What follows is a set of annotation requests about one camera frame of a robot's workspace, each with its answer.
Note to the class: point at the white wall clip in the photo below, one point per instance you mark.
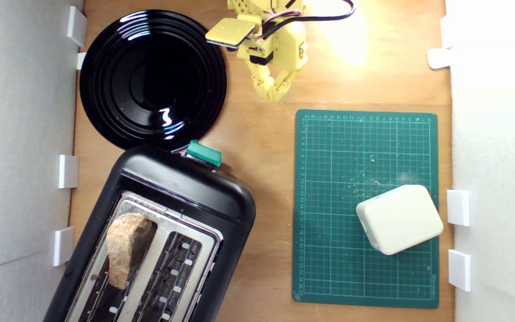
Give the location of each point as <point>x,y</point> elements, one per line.
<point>63,246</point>
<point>77,26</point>
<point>81,60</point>
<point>458,208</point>
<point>68,171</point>
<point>459,270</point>
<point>438,58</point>

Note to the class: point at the black round plate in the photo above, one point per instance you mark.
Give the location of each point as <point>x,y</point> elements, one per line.
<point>150,80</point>

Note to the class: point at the green cutting mat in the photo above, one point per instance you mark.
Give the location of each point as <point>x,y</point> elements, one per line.
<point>329,246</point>

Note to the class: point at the green toaster lever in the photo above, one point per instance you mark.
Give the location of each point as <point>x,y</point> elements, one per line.
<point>204,153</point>

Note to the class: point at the black two-slot toaster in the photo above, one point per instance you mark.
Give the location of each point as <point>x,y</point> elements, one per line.
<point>186,192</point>

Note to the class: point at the yellow wrist camera box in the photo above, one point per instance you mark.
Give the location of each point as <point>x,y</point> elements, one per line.
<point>230,32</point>

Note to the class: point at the white rounded block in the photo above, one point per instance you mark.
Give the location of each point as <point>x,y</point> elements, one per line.
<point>400,219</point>

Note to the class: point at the brown bread slice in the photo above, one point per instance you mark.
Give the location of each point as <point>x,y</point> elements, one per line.
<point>125,246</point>

